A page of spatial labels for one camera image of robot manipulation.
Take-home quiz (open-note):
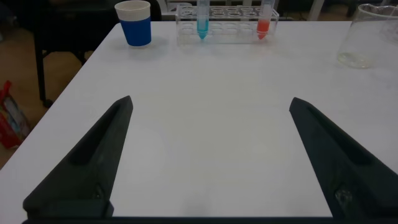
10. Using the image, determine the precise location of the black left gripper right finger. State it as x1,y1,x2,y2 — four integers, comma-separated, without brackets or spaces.
289,96,398,218

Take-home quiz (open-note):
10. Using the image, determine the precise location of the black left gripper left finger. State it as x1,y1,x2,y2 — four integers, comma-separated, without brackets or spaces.
22,95,134,218

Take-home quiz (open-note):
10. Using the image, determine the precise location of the red pigment test tube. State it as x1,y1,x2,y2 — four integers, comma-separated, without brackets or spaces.
256,0,276,40

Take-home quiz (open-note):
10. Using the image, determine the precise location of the clear glass beaker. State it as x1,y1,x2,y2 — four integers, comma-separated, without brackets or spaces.
336,3,398,69

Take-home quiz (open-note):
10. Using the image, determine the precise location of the blue pigment test tube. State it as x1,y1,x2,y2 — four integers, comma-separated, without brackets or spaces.
196,0,210,40

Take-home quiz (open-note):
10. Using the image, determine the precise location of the clear acrylic test tube rack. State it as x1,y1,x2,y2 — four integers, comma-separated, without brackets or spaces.
175,4,280,46

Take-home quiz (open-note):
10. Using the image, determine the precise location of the red paper shopping bag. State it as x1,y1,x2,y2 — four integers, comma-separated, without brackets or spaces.
0,80,32,149

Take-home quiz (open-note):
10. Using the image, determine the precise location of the blue white paper cup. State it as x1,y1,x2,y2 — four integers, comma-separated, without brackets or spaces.
114,0,152,47

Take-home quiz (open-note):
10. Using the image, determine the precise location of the white double office desk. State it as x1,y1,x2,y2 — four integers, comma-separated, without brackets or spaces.
306,0,326,21

